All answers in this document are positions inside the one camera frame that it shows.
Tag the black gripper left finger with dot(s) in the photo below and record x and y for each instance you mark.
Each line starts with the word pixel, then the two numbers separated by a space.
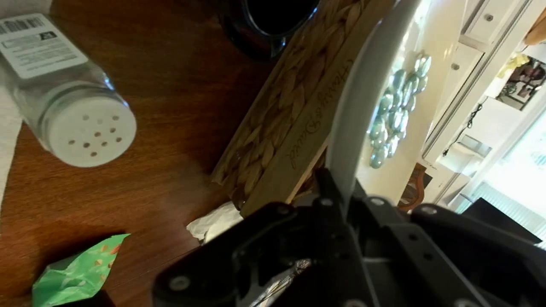
pixel 330 204

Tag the white plate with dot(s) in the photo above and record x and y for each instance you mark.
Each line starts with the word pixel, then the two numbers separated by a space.
pixel 361 95

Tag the black cup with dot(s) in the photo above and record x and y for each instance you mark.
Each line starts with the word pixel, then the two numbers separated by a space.
pixel 264 28

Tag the white sideboard cabinet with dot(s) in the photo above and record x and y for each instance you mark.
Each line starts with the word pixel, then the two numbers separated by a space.
pixel 489 35

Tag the clear spice shaker bottle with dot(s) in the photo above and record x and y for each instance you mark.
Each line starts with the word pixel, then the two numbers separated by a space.
pixel 69 102

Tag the white paper sheet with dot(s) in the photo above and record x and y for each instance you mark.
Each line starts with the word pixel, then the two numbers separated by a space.
pixel 11 124

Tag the green crumpled wrapper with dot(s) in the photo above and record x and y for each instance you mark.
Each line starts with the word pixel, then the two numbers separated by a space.
pixel 79 281

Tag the white crumpled cloth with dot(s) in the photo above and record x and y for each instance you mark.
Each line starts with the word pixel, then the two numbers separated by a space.
pixel 216 223

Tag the wicker wooden basket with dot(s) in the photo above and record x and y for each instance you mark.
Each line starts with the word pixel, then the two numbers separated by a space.
pixel 284 134

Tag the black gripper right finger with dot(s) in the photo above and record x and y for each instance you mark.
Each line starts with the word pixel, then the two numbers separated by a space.
pixel 388 236

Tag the glass beads pile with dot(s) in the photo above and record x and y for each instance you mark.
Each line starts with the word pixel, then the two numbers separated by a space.
pixel 395 107

